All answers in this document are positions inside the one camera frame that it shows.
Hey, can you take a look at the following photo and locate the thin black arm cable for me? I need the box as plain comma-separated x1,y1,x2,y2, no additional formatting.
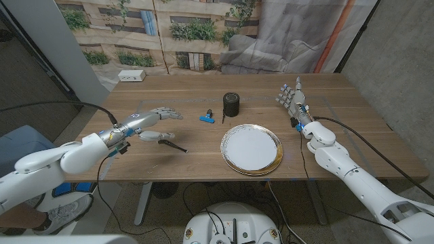
299,131,413,242
96,154,174,244

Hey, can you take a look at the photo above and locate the blue plastic bin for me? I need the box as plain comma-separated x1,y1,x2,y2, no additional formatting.
0,125,58,177

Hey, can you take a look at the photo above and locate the black cylindrical speaker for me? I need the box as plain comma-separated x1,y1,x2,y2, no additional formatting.
222,91,241,118

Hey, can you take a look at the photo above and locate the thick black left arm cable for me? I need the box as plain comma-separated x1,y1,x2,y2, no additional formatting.
0,100,119,125

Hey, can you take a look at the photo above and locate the blue and black clip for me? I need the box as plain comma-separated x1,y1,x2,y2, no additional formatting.
199,108,216,124

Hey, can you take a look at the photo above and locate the grey sneaker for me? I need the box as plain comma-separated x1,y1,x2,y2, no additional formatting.
33,193,94,236

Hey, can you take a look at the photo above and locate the white plate with gold rim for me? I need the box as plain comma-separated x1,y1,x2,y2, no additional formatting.
220,123,283,177

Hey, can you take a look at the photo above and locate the printed fabric backdrop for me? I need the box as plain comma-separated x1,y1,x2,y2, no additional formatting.
54,0,379,92

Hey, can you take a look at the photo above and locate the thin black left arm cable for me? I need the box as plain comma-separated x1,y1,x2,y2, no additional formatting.
96,154,174,244

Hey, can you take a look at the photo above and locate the person's leg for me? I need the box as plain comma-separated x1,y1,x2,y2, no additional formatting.
0,202,45,230

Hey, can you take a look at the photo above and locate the white power strip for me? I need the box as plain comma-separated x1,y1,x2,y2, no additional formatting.
117,69,146,83

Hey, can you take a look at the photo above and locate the black backdrop stand pole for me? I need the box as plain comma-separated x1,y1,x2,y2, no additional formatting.
334,0,382,74

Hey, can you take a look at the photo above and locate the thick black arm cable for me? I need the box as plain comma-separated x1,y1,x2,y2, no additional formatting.
312,116,434,201
0,100,119,125

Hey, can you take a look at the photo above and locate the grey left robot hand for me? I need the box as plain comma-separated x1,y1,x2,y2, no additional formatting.
115,106,184,147

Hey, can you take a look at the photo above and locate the white robot body edge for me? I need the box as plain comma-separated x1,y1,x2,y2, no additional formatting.
0,234,138,244

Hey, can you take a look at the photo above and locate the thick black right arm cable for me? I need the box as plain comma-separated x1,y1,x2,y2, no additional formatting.
312,116,434,201

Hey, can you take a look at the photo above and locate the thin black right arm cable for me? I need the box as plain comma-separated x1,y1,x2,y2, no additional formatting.
299,131,413,242

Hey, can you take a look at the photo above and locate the grey floor cable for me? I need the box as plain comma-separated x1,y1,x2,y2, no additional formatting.
267,181,300,244

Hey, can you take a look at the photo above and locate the white robot torso base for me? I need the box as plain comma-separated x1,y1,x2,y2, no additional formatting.
182,201,282,244

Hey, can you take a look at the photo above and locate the white table leg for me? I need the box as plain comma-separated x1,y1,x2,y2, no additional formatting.
134,182,153,227
307,179,328,226

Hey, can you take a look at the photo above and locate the black round floor fan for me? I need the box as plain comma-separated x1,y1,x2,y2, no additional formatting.
151,182,180,199

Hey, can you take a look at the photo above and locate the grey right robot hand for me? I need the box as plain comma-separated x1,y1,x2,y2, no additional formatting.
275,76,313,126

